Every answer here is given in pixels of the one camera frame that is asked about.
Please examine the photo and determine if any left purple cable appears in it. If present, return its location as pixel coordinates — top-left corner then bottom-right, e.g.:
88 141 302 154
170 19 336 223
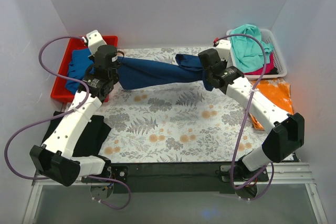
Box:
4 36 132 210

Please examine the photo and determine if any blue shirt in red bin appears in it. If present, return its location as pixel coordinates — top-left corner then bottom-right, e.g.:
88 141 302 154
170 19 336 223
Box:
65 48 93 95

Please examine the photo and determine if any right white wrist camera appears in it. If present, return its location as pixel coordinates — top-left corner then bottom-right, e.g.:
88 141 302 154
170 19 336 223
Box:
214 39 231 61

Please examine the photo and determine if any aluminium mounting rail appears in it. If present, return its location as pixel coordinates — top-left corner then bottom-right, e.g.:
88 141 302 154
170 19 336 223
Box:
24 162 327 223

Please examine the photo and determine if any magenta shirt in basket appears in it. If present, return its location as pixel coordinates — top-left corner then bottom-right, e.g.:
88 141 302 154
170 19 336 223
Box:
245 53 275 75

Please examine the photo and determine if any white plastic basket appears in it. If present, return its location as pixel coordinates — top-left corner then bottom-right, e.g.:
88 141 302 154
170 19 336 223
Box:
230 28 287 80

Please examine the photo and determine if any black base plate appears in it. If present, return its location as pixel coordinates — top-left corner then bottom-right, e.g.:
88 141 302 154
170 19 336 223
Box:
81 161 270 195

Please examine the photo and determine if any orange tie-dye folded shirt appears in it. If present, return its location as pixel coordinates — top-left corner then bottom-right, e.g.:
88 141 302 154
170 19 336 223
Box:
257 78 294 114

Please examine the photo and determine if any floral table mat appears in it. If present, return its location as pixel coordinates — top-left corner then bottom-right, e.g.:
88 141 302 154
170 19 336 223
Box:
95 49 267 163

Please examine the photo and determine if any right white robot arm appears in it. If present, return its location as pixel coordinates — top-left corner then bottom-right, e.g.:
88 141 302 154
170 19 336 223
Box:
198 49 305 181

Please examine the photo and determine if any teal t shirt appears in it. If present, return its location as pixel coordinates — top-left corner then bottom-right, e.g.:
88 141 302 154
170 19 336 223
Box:
230 24 274 73

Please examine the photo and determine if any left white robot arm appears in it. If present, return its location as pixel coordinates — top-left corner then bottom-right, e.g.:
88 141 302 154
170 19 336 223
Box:
29 45 121 186

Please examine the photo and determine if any red plastic bin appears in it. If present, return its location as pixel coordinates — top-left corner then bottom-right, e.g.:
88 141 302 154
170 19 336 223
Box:
50 36 118 103

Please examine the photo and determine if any black folded shirt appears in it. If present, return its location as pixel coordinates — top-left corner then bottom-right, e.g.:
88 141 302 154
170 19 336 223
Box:
39 111 112 158

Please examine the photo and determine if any dark blue t shirt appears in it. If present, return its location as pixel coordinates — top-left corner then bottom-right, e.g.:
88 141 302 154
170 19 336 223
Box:
118 54 213 91

